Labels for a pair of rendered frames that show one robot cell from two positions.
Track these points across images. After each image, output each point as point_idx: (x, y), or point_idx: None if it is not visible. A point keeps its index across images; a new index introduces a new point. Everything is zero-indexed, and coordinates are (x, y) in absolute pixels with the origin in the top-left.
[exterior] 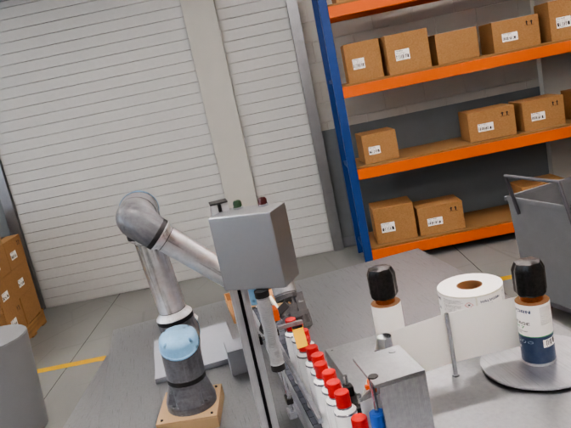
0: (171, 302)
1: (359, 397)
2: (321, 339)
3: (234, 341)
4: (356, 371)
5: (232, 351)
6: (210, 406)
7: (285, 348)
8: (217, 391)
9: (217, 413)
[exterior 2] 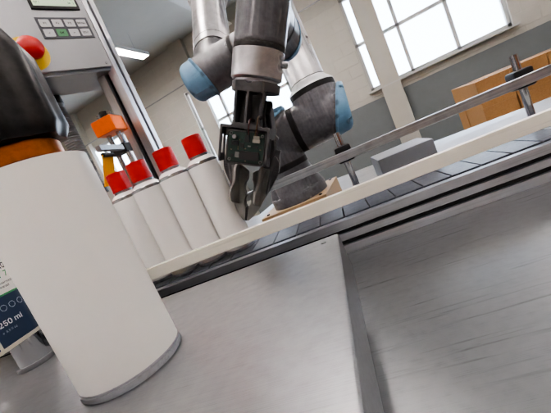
0: (285, 74)
1: None
2: (528, 220)
3: (407, 143)
4: (188, 297)
5: (371, 157)
6: (279, 209)
7: (390, 190)
8: (307, 200)
9: (269, 219)
